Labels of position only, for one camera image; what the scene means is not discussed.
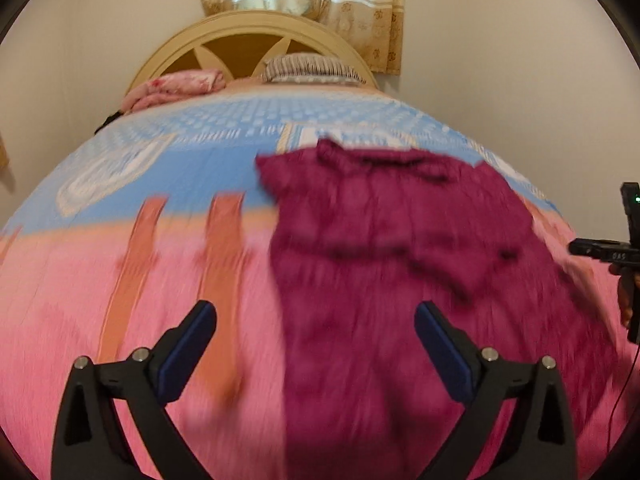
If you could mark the blue pink printed bedspread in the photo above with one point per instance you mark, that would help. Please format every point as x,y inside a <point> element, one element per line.
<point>164,207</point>

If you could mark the folded pink floral blanket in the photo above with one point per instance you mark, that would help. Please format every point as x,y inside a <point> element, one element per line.
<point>171,88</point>

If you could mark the striped pillow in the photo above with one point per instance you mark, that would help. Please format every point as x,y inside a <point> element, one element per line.
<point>310,68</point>

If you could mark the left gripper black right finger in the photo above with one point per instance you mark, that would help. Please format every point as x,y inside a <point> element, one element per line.
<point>539,442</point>

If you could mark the magenta quilted down jacket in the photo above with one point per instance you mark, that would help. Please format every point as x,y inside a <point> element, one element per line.
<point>363,237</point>

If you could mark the cream wooden headboard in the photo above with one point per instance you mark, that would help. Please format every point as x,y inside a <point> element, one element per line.
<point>239,43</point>

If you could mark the person's right hand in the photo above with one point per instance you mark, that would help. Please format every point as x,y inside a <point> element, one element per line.
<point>626,285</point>

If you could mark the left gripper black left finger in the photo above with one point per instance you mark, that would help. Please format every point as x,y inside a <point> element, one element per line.
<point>89,442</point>

